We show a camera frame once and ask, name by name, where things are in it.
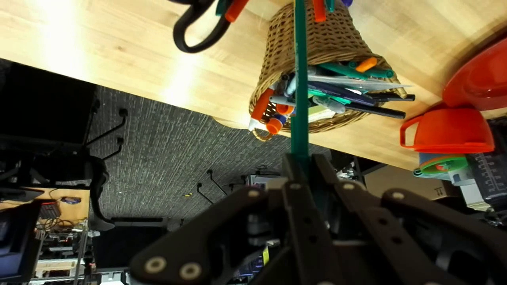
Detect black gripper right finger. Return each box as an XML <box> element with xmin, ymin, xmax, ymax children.
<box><xmin>307</xmin><ymin>151</ymin><xmax>507</xmax><ymax>285</ymax></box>

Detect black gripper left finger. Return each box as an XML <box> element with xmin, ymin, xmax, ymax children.
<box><xmin>128</xmin><ymin>153</ymin><xmax>339</xmax><ymax>285</ymax></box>

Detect green pen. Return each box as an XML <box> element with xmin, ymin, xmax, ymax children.
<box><xmin>290</xmin><ymin>0</ymin><xmax>314</xmax><ymax>170</ymax></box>

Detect green white tape dispenser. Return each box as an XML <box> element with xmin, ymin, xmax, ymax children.
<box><xmin>412</xmin><ymin>155</ymin><xmax>472</xmax><ymax>186</ymax></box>

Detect black marker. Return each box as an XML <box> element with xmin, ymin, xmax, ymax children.
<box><xmin>341</xmin><ymin>98</ymin><xmax>409</xmax><ymax>120</ymax></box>

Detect black office chair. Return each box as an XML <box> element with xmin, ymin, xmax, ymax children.
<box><xmin>76</xmin><ymin>98</ymin><xmax>132</xmax><ymax>231</ymax></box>

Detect orange marker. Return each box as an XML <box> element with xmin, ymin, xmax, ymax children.
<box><xmin>353</xmin><ymin>55</ymin><xmax>380</xmax><ymax>74</ymax></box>

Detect orange cup with handle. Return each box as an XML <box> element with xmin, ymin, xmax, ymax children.
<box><xmin>398</xmin><ymin>104</ymin><xmax>498</xmax><ymax>156</ymax></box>

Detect black handled scissors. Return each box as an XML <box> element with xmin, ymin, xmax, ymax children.
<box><xmin>171</xmin><ymin>0</ymin><xmax>235</xmax><ymax>55</ymax></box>

